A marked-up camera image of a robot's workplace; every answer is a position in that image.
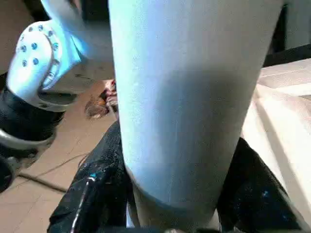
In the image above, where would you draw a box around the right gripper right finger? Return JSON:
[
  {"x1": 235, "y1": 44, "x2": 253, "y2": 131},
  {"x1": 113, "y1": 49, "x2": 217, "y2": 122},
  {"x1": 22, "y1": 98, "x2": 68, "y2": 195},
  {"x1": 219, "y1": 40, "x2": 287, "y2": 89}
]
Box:
[{"x1": 217, "y1": 137, "x2": 303, "y2": 233}]

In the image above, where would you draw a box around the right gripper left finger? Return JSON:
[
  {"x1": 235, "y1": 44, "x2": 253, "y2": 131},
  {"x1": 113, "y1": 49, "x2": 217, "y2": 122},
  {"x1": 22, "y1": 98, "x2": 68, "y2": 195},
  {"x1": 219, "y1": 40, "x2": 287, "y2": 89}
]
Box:
[{"x1": 48, "y1": 120, "x2": 140, "y2": 233}]

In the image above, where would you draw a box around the white plastic table leg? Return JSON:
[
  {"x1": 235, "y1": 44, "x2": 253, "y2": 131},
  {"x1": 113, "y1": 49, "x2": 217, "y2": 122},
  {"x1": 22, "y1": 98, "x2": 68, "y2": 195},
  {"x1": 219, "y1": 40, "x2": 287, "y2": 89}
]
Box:
[{"x1": 108, "y1": 0, "x2": 285, "y2": 233}]

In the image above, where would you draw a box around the small brown floor object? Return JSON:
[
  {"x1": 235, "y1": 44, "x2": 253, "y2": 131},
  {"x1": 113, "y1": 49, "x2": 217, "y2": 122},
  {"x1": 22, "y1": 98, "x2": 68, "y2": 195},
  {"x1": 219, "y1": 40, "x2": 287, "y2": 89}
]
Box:
[{"x1": 84, "y1": 80, "x2": 120, "y2": 120}]

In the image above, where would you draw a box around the thin dark floor cable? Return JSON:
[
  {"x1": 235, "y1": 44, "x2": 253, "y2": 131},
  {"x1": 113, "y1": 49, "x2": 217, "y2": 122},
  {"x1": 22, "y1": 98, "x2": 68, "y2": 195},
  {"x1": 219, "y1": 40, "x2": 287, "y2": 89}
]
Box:
[{"x1": 18, "y1": 155, "x2": 86, "y2": 193}]

